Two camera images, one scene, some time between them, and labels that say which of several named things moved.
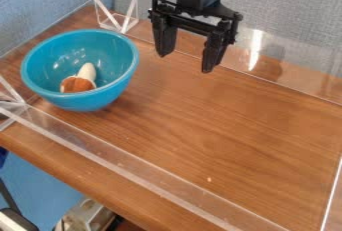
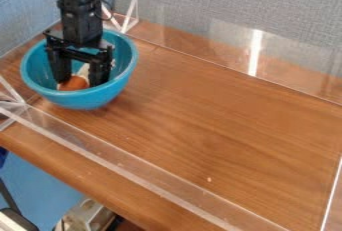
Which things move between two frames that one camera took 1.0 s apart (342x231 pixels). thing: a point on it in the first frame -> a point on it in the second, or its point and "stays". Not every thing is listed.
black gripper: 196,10 -> 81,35
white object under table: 87,215 stays
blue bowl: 55,58 stays
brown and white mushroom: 83,81 stays
